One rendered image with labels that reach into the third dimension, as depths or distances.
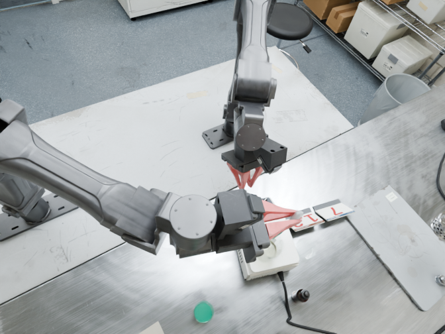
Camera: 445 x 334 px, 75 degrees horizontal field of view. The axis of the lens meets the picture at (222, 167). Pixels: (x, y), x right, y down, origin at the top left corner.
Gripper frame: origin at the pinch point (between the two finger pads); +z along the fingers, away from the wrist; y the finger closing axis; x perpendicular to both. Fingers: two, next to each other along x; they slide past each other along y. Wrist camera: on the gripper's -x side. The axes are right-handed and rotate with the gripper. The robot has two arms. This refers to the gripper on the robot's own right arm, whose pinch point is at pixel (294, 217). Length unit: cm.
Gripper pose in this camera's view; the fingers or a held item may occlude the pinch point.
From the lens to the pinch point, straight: 49.7
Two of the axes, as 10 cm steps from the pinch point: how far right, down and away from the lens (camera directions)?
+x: -1.5, 4.9, 8.6
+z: 9.6, -1.2, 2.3
